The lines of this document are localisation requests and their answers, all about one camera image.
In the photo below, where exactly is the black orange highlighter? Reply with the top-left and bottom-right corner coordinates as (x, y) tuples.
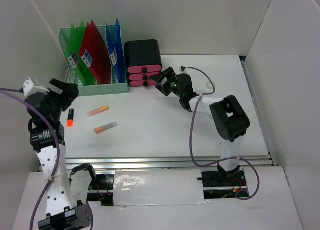
(66, 108), (75, 127)

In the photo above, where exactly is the aluminium rail frame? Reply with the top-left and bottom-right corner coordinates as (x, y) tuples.
(65, 55), (273, 170)

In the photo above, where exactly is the green clip file folder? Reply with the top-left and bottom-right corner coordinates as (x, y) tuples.
(65, 20), (96, 86)

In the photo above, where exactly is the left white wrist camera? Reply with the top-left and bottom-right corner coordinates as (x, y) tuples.
(22, 77), (50, 97)

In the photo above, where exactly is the black pink drawer unit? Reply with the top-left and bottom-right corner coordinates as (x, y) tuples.
(124, 39), (163, 87)

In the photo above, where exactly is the red clip file folder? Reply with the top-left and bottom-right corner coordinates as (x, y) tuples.
(79, 20), (112, 84)

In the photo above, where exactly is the clear tape roll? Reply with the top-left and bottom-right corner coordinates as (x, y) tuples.
(206, 81), (213, 89)

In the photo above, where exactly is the orange highlighter clear cap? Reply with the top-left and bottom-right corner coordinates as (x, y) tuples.
(87, 105), (109, 117)

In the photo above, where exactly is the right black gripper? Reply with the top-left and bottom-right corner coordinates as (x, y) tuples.
(149, 67), (184, 98)

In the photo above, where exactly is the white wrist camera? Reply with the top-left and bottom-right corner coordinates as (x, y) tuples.
(179, 66), (188, 75)
(22, 77), (50, 97)

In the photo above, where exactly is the mint green file organizer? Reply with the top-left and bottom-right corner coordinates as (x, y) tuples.
(58, 27), (129, 96)

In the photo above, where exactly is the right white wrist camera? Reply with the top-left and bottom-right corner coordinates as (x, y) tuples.
(179, 66), (188, 75)

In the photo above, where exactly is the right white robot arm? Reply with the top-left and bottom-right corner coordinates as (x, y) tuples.
(149, 66), (251, 186)

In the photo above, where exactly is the white foil covered panel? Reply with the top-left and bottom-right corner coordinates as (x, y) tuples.
(113, 169), (205, 206)

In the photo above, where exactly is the blue clip file folder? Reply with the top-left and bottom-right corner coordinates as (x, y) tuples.
(105, 18), (127, 83)

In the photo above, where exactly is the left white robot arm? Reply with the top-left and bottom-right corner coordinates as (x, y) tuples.
(22, 78), (99, 229)

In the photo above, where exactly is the orange grey highlighter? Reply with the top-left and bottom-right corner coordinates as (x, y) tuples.
(94, 121), (118, 134)

